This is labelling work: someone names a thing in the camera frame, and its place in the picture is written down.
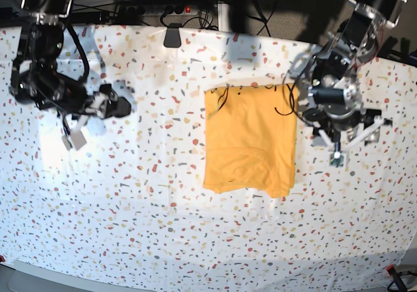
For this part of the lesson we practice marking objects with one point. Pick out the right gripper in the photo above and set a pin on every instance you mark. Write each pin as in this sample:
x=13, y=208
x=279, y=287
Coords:
x=102, y=104

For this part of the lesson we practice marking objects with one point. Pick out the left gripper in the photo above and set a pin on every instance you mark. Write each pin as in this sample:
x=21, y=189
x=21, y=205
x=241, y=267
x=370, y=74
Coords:
x=343, y=132

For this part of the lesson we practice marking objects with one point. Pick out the yellow T-shirt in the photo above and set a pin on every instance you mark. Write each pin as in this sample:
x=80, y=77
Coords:
x=250, y=138

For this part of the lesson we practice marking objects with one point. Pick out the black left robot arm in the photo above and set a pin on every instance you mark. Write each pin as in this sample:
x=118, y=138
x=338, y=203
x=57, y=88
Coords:
x=330, y=80

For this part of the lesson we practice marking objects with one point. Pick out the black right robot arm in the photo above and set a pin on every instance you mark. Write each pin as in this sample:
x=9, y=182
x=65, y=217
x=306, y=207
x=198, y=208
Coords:
x=35, y=78

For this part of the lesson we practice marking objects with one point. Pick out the black table clamp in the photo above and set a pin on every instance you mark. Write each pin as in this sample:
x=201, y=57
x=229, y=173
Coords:
x=172, y=37

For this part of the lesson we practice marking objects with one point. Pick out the white power strip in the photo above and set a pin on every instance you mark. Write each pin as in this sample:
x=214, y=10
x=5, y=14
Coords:
x=158, y=10

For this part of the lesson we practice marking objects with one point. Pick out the red clamp right corner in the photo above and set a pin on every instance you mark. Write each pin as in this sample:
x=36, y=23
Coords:
x=391, y=270

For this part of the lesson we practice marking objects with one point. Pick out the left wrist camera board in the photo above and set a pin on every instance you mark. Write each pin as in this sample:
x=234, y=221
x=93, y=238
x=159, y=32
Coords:
x=338, y=159

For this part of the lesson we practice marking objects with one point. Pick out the white metal post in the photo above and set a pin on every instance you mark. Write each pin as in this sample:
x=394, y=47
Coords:
x=223, y=17

